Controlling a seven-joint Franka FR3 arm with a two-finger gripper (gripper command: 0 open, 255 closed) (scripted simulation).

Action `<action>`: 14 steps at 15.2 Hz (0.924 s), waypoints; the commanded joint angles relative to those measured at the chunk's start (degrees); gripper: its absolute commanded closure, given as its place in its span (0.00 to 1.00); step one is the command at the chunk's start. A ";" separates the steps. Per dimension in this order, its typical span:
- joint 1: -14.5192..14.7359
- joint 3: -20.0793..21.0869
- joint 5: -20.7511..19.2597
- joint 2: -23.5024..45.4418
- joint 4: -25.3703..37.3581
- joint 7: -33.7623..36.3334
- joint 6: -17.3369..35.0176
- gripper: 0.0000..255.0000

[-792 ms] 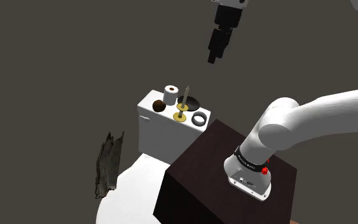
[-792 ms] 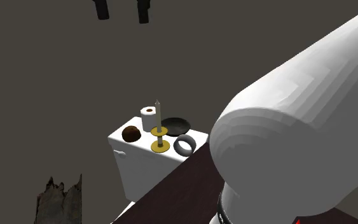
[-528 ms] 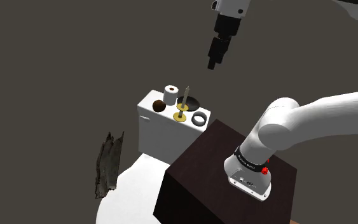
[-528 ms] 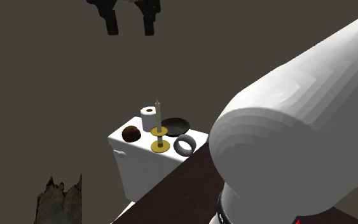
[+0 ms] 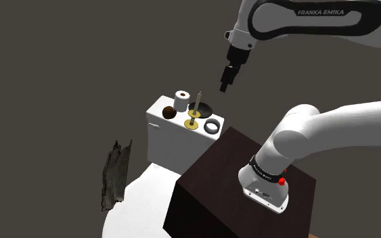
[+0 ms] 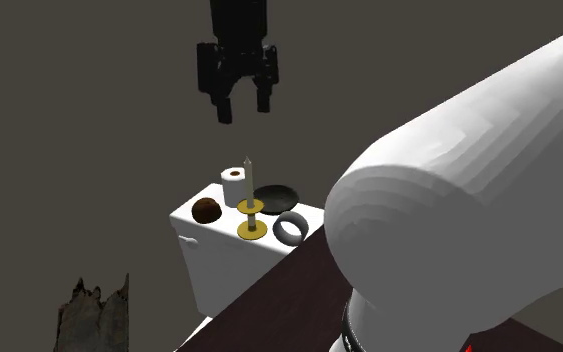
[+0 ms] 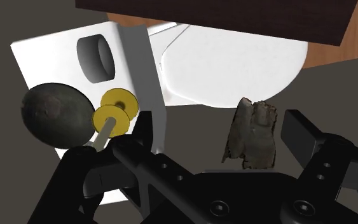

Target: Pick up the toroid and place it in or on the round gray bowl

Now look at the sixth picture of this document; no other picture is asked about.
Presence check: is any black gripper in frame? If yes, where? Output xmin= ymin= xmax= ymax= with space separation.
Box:
xmin=196 ymin=0 xmax=281 ymax=125

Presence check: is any white toilet paper roll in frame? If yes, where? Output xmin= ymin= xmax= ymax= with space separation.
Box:
xmin=220 ymin=167 xmax=248 ymax=209

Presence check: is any black round plate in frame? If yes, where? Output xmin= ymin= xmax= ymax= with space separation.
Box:
xmin=253 ymin=184 xmax=301 ymax=216

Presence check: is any brown round bread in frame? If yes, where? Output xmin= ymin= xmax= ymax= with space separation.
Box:
xmin=191 ymin=196 xmax=224 ymax=225

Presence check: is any white candle in brass holder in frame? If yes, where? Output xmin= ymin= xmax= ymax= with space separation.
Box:
xmin=235 ymin=155 xmax=269 ymax=242

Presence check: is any dark maroon robot stand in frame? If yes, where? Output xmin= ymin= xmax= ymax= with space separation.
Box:
xmin=175 ymin=225 xmax=563 ymax=352

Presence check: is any jagged grey brown stump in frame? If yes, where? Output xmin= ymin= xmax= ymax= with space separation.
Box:
xmin=52 ymin=272 xmax=132 ymax=352

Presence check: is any grey ring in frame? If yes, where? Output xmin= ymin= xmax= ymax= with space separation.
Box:
xmin=272 ymin=210 xmax=310 ymax=247

